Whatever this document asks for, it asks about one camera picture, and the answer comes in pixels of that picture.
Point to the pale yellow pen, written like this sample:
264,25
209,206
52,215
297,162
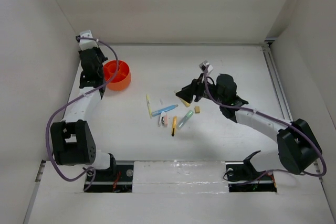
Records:
148,105

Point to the aluminium rail frame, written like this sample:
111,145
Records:
279,91

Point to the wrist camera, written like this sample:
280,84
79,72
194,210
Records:
86,40
205,66

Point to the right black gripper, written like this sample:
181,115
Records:
195,88

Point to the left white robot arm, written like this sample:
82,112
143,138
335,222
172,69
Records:
72,141

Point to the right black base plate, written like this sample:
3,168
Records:
244,178

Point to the tan eraser block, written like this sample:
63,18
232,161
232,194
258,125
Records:
197,109

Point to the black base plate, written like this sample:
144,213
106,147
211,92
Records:
120,180
244,178

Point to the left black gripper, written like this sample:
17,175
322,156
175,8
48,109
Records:
98,51

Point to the yellow black-tipped pen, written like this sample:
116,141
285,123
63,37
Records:
174,124

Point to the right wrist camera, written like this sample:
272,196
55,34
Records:
205,66

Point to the orange round divided container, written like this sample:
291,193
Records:
122,78

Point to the green highlighter marker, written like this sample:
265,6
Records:
185,119

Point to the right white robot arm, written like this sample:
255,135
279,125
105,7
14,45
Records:
298,148

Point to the yellow highlighter marker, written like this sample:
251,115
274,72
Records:
185,103

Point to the blue pen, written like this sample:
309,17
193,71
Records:
168,108

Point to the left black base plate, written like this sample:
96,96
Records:
120,180

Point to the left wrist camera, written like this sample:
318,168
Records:
86,40

